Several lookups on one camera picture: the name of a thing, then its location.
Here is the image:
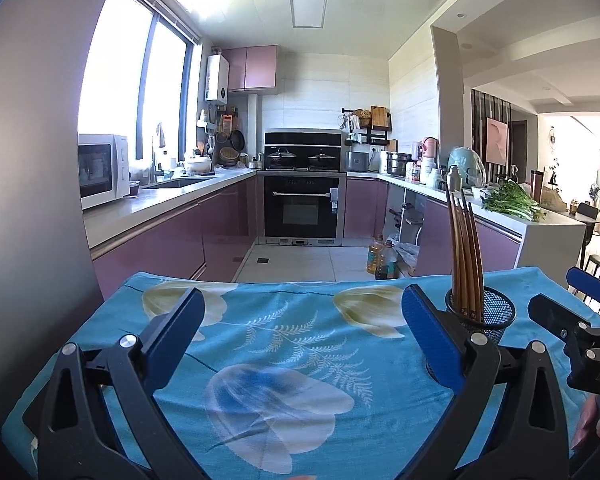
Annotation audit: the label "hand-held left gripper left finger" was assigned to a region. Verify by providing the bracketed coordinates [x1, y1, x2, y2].
[22, 287, 207, 480]

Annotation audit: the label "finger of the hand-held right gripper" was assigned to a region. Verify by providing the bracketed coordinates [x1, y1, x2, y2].
[566, 266, 600, 307]
[527, 292, 600, 357]

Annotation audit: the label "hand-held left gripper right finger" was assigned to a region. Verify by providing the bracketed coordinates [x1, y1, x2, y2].
[401, 284, 571, 480]

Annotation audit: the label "black mesh utensil holder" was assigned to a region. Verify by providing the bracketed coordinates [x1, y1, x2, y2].
[424, 285, 517, 383]

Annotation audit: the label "dark brown wooden chopstick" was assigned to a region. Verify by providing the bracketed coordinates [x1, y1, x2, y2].
[445, 182, 468, 311]
[466, 207, 486, 322]

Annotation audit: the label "bunch of bamboo chopsticks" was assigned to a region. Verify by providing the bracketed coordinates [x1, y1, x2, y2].
[449, 194, 482, 320]

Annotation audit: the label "person's right hand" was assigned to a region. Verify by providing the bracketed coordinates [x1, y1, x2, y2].
[570, 394, 600, 453]

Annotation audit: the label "white plastic bag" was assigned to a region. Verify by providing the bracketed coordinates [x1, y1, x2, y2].
[395, 242, 421, 277]

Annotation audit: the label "dark sauce bottle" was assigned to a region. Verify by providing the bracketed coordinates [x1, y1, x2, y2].
[375, 240, 399, 281]

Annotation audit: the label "yellow cooking oil bottle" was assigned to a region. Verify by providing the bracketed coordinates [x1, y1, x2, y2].
[366, 235, 385, 275]

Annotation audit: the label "pink base cabinets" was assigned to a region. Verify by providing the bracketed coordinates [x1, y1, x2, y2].
[85, 170, 258, 286]
[344, 177, 523, 276]

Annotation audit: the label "blue floral tablecloth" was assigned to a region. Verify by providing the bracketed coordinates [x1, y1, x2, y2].
[2, 267, 600, 480]

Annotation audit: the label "bunch of leafy greens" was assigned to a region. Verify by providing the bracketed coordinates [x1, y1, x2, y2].
[481, 181, 541, 222]

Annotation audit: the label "kitchen sink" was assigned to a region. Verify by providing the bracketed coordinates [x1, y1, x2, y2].
[142, 175, 216, 190]

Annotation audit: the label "stainless steel stock pot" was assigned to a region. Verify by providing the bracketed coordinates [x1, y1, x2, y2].
[385, 152, 412, 177]

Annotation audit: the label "black integrated stove with oven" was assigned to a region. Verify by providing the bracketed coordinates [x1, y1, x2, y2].
[257, 130, 348, 247]

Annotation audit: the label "steel sink faucet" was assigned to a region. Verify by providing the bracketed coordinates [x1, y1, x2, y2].
[151, 122, 166, 184]

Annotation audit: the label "white microwave oven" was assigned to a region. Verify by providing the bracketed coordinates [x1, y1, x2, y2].
[78, 133, 131, 210]

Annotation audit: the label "dark wooden slat partition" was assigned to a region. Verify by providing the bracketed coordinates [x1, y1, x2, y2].
[471, 89, 513, 176]

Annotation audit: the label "black lidded pot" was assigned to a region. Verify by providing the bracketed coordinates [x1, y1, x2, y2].
[266, 146, 297, 168]
[307, 148, 337, 170]

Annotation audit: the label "grey refrigerator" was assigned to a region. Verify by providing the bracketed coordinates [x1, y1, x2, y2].
[0, 0, 128, 411]

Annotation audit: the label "kitchen window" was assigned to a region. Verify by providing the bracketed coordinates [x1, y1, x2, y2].
[77, 0, 201, 161]

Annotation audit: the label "ceiling light panel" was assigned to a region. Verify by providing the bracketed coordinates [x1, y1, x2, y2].
[289, 0, 328, 29]

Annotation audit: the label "pink wall painting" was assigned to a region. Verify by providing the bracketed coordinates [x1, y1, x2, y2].
[485, 117, 509, 166]

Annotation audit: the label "black wall rack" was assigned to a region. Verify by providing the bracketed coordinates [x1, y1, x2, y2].
[341, 107, 395, 147]

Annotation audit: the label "white wall water heater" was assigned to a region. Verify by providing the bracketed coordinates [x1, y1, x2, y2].
[206, 54, 230, 103]

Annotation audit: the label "pink wall cabinet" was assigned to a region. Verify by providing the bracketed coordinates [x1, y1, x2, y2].
[222, 45, 281, 93]

